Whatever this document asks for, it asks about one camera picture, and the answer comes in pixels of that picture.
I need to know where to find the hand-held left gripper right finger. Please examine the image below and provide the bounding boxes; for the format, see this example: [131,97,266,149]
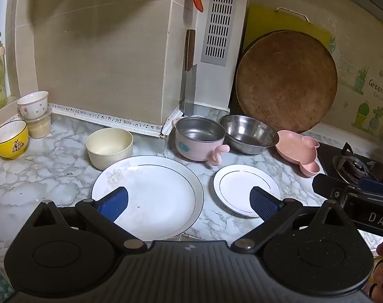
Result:
[231,186,350,255]

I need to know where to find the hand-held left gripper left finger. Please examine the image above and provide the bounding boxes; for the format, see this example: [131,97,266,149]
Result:
[30,186,148,255]

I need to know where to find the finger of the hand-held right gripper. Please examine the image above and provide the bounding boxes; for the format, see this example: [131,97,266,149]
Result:
[312,173,350,201]
[359,178,383,195]

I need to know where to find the small white plate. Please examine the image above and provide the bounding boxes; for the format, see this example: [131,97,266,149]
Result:
[213,164,281,218]

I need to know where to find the large white plate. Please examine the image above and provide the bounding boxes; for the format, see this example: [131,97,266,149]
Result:
[91,155,205,240]

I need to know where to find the pink divided plate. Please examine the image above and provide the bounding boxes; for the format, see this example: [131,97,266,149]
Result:
[275,130,321,177]

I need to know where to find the stainless steel bowl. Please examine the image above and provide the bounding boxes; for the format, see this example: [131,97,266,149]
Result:
[219,114,280,156]

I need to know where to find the pink steel-lined bowl with handle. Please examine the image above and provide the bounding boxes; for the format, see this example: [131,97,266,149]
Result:
[173,116,230,166]

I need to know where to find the person's right hand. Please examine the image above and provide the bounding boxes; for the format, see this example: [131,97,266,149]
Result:
[370,241,383,299]

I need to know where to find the gas stove burner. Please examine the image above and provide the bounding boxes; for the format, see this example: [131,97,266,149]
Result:
[318,142,383,190]

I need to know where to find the cream bowl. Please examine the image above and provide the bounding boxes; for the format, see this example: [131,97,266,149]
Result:
[85,128,134,171]

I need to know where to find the white patterned edge tape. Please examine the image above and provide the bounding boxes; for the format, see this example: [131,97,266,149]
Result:
[49,103,184,138]

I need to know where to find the clear plastic container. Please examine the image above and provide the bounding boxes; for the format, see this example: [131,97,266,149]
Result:
[25,107,53,139]

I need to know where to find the round wooden cutting board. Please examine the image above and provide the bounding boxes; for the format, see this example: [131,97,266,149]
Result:
[236,30,338,134]

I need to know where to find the yellow bowl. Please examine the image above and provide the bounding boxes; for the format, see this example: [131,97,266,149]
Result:
[0,120,30,160]

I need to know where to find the white floral cup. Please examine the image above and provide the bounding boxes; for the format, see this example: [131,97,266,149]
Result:
[17,91,50,120]

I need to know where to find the yellow cutting board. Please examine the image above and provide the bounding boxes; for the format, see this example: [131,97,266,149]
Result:
[243,5,337,54]

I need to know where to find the grey vent grille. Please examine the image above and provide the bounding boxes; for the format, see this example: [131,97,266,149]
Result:
[200,0,239,67]

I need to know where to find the green plant wall sticker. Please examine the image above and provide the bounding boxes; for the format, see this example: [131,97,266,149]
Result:
[329,35,383,139]

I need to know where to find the cleaver with wooden handle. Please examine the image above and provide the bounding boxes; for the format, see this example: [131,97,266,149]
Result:
[183,29,198,116]

